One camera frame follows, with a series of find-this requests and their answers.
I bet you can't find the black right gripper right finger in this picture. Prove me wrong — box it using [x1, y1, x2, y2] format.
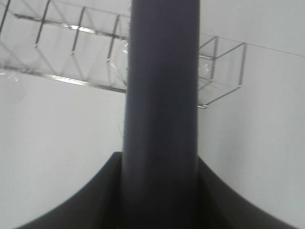
[196, 157, 294, 229]

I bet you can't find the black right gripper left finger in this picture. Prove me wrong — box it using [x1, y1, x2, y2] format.
[20, 152, 122, 229]

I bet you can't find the chrome wire dish rack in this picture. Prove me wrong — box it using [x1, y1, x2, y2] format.
[0, 0, 247, 110]

